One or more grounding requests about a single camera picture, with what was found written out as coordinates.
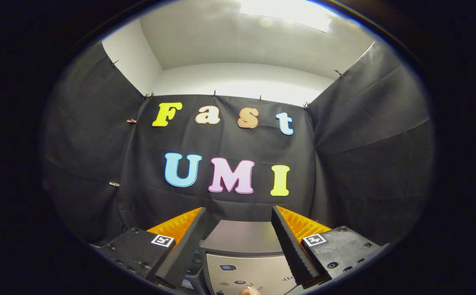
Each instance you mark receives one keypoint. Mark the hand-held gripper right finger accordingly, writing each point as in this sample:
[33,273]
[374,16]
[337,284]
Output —
[293,254]

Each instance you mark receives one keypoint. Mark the black backdrop cloth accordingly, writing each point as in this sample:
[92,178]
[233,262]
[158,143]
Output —
[229,139]

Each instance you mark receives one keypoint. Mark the ceiling light panel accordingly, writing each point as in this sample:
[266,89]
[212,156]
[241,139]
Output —
[287,14]

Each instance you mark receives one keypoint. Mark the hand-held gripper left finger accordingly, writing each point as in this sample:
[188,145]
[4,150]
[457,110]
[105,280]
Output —
[180,254]

